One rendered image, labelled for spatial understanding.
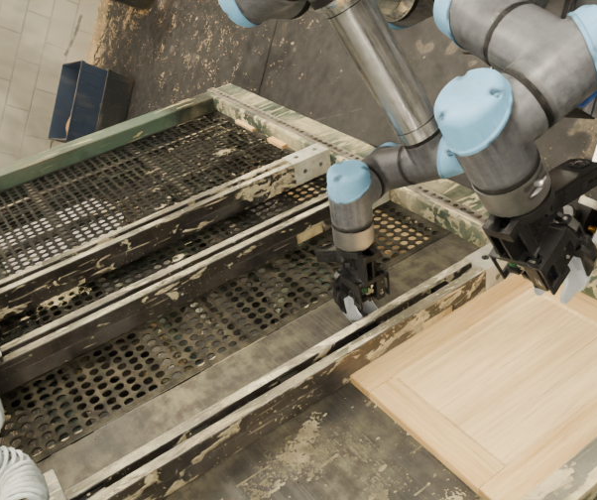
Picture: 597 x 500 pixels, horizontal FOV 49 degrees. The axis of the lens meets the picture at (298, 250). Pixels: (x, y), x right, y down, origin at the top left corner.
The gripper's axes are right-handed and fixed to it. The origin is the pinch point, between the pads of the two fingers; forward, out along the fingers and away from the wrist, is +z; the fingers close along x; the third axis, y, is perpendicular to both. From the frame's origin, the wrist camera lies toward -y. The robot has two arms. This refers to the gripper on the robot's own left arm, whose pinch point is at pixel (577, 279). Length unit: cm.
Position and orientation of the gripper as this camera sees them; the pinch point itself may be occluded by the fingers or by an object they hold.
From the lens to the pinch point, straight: 92.5
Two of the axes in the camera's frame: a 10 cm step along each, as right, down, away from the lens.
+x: 6.1, 2.4, -7.6
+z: 5.4, 5.8, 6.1
